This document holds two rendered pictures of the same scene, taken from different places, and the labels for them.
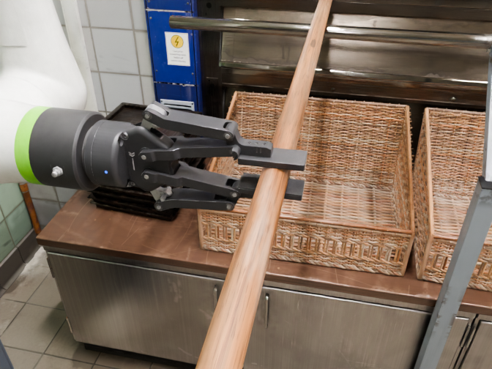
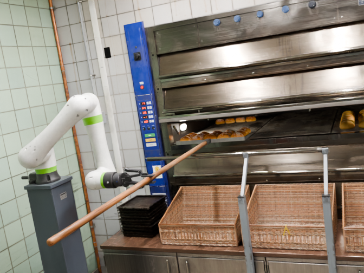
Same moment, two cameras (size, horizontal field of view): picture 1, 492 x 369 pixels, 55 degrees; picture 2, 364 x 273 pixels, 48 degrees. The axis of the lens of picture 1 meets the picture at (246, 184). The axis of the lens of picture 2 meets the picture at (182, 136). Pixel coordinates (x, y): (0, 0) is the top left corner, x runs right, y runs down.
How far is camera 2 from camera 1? 1.78 m
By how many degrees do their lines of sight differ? 28
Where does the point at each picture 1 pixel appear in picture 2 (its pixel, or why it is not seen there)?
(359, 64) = (225, 170)
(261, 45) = (188, 167)
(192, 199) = not seen: hidden behind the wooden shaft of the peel
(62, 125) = (109, 173)
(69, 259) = (112, 254)
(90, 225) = (121, 241)
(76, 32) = (120, 169)
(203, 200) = not seen: hidden behind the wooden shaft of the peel
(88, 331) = not seen: outside the picture
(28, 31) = (104, 158)
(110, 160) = (117, 179)
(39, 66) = (105, 166)
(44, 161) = (105, 180)
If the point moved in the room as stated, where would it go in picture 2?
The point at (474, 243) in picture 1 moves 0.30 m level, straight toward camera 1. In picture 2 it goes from (243, 219) to (212, 238)
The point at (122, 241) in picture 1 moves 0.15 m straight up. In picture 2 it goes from (132, 244) to (128, 224)
